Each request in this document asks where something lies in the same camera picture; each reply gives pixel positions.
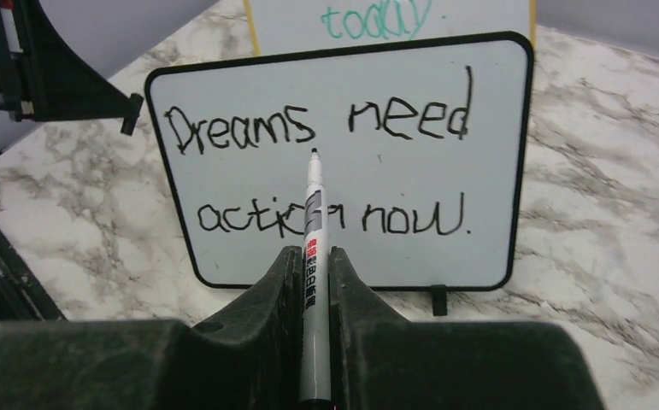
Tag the black framed whiteboard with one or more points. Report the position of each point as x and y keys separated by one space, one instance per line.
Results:
x=422 y=145

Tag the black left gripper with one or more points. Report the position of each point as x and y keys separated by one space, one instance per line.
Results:
x=43 y=79

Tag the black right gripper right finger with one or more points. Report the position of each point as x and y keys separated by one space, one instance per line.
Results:
x=380 y=360

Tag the black small-board stand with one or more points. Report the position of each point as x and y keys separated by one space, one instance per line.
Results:
x=439 y=295

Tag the yellow framed whiteboard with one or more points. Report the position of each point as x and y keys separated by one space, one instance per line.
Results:
x=286 y=26

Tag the black whiteboard marker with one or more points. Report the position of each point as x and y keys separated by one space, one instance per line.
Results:
x=315 y=378

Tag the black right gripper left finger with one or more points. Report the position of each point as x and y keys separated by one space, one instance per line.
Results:
x=242 y=357

